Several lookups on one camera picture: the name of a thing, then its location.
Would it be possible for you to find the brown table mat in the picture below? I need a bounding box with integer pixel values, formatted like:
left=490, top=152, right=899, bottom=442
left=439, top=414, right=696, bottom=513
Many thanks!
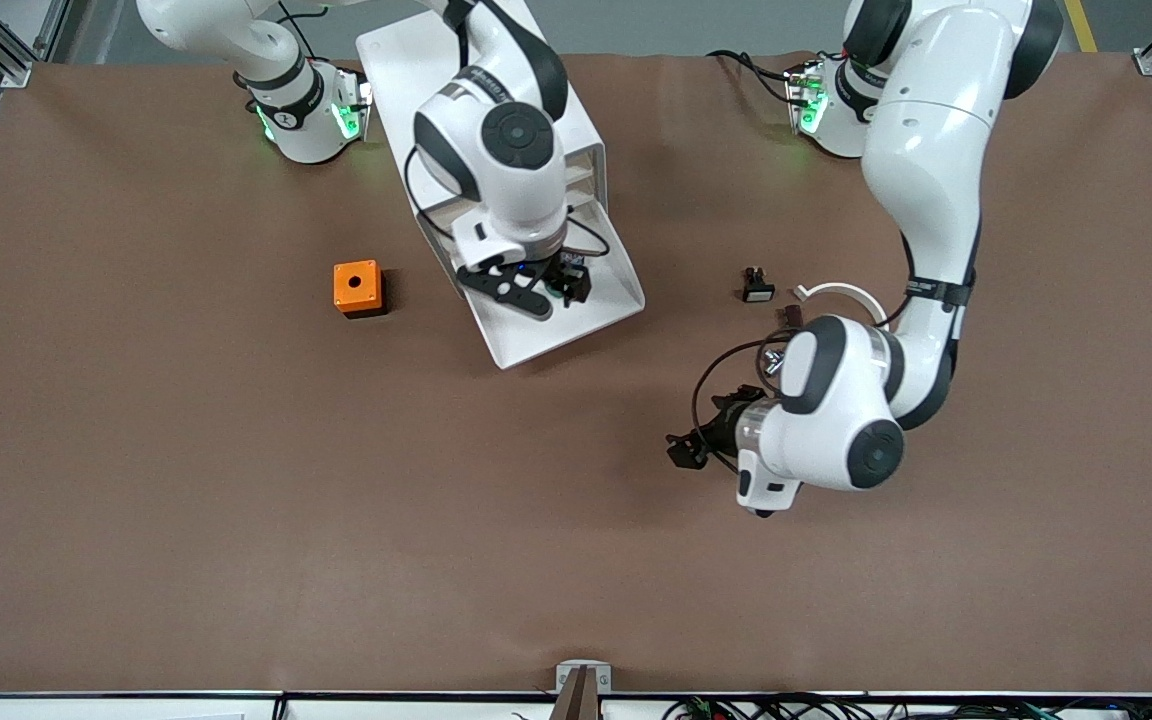
left=0, top=50, right=1152, bottom=696

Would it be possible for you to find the white semicircular pipe clamp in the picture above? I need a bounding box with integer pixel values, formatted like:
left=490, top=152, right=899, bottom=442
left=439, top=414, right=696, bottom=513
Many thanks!
left=793, top=282, right=889, bottom=329

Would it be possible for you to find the orange button enclosure box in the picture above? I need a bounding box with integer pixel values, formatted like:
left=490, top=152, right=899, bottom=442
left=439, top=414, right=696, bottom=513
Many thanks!
left=333, top=260, right=387, bottom=319

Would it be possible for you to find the black arm base cable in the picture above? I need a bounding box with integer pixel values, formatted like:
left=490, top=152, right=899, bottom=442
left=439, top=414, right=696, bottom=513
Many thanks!
left=706, top=48, right=807, bottom=106

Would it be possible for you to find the white table edge rail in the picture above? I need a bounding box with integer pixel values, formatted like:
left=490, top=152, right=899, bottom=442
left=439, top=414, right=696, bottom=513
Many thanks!
left=0, top=690, right=1152, bottom=720

